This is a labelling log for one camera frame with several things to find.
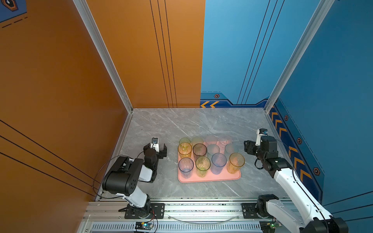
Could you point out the amber tall glass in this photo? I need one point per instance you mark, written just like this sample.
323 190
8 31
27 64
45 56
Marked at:
236 161

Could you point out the right aluminium corner post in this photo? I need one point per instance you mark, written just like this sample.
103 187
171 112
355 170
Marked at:
310 31

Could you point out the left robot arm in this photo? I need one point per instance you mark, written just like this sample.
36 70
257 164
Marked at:
123 177

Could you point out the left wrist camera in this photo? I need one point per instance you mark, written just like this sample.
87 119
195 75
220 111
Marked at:
155 144

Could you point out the left circuit board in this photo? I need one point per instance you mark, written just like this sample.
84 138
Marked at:
144 226

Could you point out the aluminium front rail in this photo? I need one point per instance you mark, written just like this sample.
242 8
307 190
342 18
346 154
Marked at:
107 217

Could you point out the green tall glass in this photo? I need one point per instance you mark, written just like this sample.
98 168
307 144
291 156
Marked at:
203 165

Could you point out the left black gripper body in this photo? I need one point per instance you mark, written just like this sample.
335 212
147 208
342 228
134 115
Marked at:
160 156

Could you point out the aluminium corner post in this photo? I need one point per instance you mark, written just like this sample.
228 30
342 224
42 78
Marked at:
94 32
310 31

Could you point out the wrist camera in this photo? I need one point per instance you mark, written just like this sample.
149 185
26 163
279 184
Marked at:
260 132
155 144

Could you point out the peach short glass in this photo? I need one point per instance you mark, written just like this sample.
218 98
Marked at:
197 140

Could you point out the teal glass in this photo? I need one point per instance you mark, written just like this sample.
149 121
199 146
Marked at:
213 149
230 149

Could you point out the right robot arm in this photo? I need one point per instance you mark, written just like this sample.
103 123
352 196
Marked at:
313 217

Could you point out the blue textured tall glass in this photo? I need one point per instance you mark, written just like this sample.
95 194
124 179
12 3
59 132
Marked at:
218 162

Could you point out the circuit board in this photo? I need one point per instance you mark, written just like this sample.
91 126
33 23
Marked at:
144 226
270 227

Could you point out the pink plastic tray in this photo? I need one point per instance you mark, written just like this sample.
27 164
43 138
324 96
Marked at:
210 177

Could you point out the right circuit board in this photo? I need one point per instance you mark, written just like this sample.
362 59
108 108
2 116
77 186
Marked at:
270 227

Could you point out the yellow tall glass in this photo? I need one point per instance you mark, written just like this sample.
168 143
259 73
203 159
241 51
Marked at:
184 150

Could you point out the green short glass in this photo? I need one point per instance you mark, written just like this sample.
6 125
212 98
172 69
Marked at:
184 140

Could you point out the clear short glass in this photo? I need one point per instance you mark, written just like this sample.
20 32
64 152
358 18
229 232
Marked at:
211 139

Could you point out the clear tube on rail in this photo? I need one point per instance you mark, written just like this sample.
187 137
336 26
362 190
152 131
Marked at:
203 221

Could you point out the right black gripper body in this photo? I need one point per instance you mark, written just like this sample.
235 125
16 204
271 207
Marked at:
254 150

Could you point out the left aluminium corner post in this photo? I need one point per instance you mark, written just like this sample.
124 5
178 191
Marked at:
94 32

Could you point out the blue smooth tall glass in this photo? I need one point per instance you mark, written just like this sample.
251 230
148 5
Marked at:
186 166

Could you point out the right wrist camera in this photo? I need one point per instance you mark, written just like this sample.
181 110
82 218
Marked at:
260 132

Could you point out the grey smoky tall glass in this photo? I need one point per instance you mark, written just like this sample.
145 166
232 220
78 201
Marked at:
199 150

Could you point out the clear round glass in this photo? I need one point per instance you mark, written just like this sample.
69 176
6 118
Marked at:
225 139

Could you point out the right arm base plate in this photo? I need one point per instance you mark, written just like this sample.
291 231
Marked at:
249 211

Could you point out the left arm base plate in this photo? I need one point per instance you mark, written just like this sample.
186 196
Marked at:
146 212

